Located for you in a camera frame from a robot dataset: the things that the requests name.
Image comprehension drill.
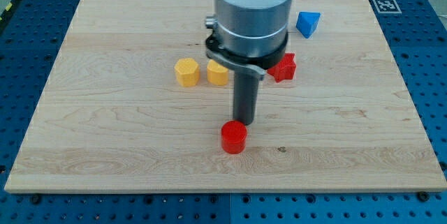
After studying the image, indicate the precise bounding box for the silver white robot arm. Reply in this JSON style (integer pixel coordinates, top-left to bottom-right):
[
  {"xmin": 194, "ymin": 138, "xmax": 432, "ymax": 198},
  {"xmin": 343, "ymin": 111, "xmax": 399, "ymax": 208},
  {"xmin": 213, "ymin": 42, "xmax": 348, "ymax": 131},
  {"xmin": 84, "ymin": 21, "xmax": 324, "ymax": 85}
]
[{"xmin": 205, "ymin": 0, "xmax": 292, "ymax": 80}]

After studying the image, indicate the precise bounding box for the red star block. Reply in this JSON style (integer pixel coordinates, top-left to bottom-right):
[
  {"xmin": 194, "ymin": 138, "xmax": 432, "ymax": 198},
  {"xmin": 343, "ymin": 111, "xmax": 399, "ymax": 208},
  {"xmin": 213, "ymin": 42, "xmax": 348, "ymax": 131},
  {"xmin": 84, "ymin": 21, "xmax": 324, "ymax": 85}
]
[{"xmin": 268, "ymin": 53, "xmax": 297, "ymax": 83}]

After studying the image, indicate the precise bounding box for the yellow rounded block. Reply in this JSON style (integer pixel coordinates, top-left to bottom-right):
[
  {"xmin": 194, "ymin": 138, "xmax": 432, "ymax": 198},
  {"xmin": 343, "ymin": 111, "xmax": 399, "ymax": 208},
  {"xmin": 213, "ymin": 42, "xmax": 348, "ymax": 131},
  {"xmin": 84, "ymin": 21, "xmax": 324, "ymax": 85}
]
[{"xmin": 207, "ymin": 59, "xmax": 229, "ymax": 86}]

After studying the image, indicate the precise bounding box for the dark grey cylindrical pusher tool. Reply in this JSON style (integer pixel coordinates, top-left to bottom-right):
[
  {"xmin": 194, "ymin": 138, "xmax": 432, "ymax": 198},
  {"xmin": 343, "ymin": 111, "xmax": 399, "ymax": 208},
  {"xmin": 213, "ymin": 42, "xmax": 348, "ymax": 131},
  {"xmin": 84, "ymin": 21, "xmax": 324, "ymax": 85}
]
[{"xmin": 233, "ymin": 72, "xmax": 259, "ymax": 126}]

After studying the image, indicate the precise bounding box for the red cylinder block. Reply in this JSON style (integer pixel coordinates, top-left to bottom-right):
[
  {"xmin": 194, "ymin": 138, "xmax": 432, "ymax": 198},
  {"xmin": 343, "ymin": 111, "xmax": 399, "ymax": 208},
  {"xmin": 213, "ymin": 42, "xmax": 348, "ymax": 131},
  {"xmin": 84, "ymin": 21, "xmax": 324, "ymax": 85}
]
[{"xmin": 221, "ymin": 121, "xmax": 248, "ymax": 154}]

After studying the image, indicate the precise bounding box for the yellow hexagon block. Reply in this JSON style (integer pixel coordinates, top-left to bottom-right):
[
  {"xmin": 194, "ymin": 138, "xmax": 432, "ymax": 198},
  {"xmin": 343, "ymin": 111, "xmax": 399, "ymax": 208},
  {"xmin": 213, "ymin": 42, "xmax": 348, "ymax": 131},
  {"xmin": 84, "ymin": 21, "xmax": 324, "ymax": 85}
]
[{"xmin": 174, "ymin": 58, "xmax": 200, "ymax": 87}]

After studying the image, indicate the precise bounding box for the light wooden board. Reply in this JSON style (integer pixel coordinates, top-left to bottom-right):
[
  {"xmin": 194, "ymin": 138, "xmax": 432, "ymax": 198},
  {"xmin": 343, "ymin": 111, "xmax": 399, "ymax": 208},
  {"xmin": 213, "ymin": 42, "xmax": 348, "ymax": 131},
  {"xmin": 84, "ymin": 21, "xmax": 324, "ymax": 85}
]
[{"xmin": 5, "ymin": 0, "xmax": 446, "ymax": 193}]

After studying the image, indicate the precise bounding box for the blue triangular block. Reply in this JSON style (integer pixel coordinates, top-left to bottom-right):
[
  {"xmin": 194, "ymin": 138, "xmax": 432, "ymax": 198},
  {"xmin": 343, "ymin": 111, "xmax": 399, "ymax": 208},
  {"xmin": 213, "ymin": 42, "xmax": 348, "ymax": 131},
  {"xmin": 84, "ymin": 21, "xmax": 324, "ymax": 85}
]
[{"xmin": 295, "ymin": 11, "xmax": 321, "ymax": 38}]

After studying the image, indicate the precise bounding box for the white fiducial marker tag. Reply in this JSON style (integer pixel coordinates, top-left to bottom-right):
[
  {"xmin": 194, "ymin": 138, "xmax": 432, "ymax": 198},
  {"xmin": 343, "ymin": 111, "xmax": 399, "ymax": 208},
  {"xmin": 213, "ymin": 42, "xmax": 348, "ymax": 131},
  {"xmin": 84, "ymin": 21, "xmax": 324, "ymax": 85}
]
[{"xmin": 372, "ymin": 0, "xmax": 402, "ymax": 14}]

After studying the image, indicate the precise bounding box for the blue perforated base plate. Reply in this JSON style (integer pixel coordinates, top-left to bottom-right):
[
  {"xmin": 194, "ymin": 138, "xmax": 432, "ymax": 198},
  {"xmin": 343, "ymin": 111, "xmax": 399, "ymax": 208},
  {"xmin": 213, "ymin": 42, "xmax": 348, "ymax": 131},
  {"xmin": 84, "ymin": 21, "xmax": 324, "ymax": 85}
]
[{"xmin": 1, "ymin": 0, "xmax": 446, "ymax": 223}]

